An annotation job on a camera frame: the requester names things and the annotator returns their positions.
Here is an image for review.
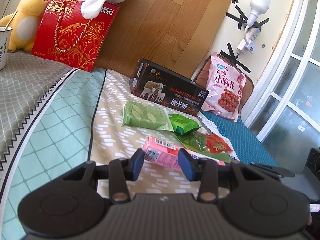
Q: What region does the red spicy snack packet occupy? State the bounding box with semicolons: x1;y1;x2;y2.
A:
206;134;233;154

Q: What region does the dark green pea snack bag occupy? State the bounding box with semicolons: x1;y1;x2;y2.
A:
175;132;232;163

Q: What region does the pink candy box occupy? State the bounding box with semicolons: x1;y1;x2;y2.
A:
141;135;227;172

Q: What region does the bright green snack pack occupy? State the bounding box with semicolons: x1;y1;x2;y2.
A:
169;114;201;135

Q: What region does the pale green pastry pack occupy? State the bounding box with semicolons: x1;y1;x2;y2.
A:
122;101;174;132

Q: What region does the blue mesh mat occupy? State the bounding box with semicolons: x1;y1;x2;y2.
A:
198;111;278;166

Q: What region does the patterned bed sheet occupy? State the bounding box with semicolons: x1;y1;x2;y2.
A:
0;51;241;240

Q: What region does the pink fried twist snack bag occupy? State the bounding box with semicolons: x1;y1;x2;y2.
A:
201;53;246;122

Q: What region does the black open storage box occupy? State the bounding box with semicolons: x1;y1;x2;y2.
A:
130;58;209;116

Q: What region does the white power strip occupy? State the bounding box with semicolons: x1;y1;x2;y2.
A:
237;26;261;54

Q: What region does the red biscuit gift box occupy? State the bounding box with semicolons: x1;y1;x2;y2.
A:
31;0;119;72

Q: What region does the wooden headboard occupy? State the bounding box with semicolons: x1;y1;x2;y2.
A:
94;0;231;77

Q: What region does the white bulb lamp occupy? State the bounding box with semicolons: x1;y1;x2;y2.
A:
246;0;271;27

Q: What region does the yellow duck plush toy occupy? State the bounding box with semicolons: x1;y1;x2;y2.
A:
1;0;49;52

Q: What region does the white enamel mug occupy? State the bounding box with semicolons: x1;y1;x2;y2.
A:
0;26;12;70

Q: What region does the metal spoon in mug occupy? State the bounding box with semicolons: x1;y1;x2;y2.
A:
3;10;18;31

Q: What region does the white window frame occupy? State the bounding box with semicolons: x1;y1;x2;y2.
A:
245;0;319;142

